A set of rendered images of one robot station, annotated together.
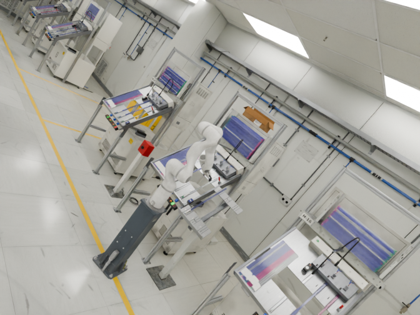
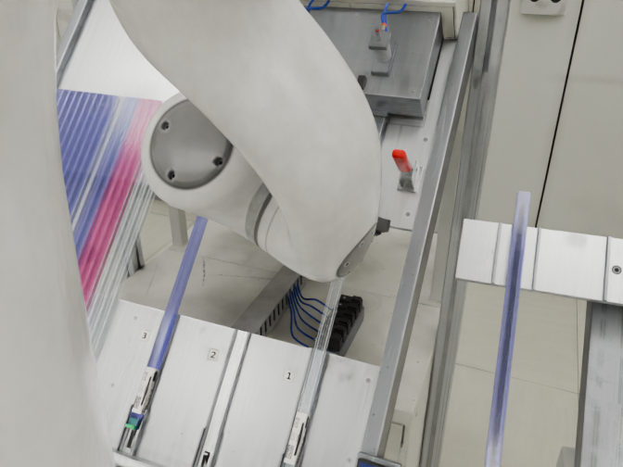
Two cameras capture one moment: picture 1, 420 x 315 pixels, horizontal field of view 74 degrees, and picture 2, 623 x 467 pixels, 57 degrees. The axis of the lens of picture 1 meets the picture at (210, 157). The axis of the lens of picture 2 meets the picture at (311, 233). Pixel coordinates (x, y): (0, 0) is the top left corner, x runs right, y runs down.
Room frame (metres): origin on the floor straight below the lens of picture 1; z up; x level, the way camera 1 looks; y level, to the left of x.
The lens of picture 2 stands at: (2.12, 0.06, 1.33)
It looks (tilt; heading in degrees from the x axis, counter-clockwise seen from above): 28 degrees down; 346
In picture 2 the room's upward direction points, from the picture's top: straight up
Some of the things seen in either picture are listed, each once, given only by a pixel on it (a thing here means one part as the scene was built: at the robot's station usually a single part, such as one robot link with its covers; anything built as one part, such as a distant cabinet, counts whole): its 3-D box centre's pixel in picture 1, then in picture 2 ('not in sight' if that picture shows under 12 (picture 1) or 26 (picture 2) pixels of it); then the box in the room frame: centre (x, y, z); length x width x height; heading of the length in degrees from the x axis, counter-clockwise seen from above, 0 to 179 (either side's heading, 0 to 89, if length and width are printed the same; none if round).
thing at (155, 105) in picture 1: (136, 127); not in sight; (3.90, 1.10, 0.66); 1.01 x 0.73 x 1.31; 145
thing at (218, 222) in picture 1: (182, 215); (296, 376); (3.21, -0.17, 0.31); 0.70 x 0.65 x 0.62; 55
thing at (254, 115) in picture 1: (263, 119); not in sight; (3.39, -0.23, 1.82); 0.68 x 0.30 x 0.20; 55
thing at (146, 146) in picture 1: (132, 168); not in sight; (3.25, 0.69, 0.39); 0.24 x 0.24 x 0.78; 55
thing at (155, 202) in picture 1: (160, 196); not in sight; (2.16, 0.13, 0.79); 0.19 x 0.19 x 0.18
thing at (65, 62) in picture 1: (84, 40); not in sight; (5.93, 3.66, 0.95); 1.36 x 0.82 x 1.90; 145
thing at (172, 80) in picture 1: (157, 115); not in sight; (4.08, 1.00, 0.95); 1.35 x 0.82 x 1.90; 145
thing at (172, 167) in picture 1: (172, 174); not in sight; (2.17, 0.16, 1.00); 0.19 x 0.12 x 0.24; 73
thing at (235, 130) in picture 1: (242, 137); not in sight; (3.08, -0.15, 1.52); 0.51 x 0.13 x 0.27; 55
